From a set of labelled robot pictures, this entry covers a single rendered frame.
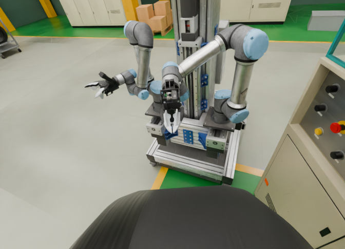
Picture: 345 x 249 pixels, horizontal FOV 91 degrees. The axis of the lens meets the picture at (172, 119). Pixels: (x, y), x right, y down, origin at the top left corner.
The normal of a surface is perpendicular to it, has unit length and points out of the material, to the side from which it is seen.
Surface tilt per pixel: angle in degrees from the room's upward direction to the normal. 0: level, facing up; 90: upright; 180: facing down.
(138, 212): 40
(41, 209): 0
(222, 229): 34
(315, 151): 0
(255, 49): 82
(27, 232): 0
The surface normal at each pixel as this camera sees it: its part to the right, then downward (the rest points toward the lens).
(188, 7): -0.36, 0.67
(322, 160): -0.11, -0.73
